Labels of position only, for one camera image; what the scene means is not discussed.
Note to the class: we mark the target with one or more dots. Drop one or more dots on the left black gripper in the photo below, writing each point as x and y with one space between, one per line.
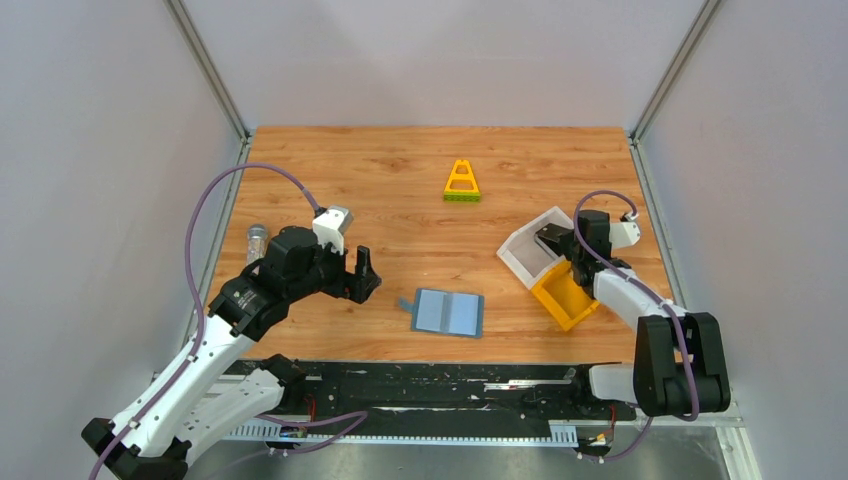
351 283

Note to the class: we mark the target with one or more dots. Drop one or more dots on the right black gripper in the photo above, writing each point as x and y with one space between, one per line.
568 244

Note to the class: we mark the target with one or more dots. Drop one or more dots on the blue card holder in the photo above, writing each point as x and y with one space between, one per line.
446 313

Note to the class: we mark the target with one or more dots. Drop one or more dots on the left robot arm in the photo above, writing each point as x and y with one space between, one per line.
169 427

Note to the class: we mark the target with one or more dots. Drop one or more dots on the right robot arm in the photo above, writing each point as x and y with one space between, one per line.
679 368

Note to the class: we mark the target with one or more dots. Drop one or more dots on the white plastic bin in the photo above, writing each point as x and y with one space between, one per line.
526 256

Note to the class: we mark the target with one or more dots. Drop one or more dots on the yellow plastic bin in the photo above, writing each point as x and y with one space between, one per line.
562 297

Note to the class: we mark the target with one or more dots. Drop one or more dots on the yellow green toy block stand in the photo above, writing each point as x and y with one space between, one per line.
461 185

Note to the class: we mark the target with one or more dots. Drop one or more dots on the clear glitter tube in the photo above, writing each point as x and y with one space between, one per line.
257 237

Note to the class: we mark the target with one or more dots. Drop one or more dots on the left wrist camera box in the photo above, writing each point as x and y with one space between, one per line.
330 227

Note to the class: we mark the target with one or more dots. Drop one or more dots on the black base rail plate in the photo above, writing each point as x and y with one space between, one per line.
452 401

